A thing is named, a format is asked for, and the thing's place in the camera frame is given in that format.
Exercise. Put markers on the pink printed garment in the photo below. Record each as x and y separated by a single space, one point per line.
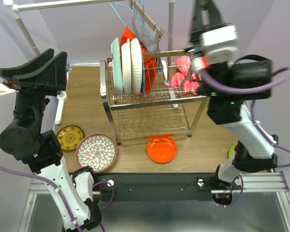
182 65

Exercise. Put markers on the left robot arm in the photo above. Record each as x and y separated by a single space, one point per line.
41 151

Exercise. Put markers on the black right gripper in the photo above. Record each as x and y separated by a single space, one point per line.
196 41

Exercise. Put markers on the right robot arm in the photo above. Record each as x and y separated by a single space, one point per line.
229 82

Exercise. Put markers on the steel wire dish rack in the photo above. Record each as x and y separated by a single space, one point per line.
163 111

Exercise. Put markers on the teal scalloped plate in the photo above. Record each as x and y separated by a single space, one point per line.
143 77

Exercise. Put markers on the orange plastic plate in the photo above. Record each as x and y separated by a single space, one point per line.
161 148

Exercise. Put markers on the orange garment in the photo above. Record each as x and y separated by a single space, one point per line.
150 64

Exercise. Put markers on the flower plate brown rim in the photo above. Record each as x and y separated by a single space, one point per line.
97 151
136 66

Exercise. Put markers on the cream plate blue swirl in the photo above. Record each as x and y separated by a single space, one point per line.
126 67

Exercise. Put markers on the yellow patterned small plate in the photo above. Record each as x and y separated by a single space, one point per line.
69 137

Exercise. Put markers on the mint rectangular plate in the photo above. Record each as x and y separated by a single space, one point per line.
116 62

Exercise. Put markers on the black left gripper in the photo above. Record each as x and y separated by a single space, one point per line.
45 73

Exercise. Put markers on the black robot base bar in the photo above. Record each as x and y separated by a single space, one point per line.
140 187

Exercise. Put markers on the white clothes rail frame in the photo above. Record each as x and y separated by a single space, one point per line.
15 11

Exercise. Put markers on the lime green plate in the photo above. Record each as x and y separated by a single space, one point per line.
232 151

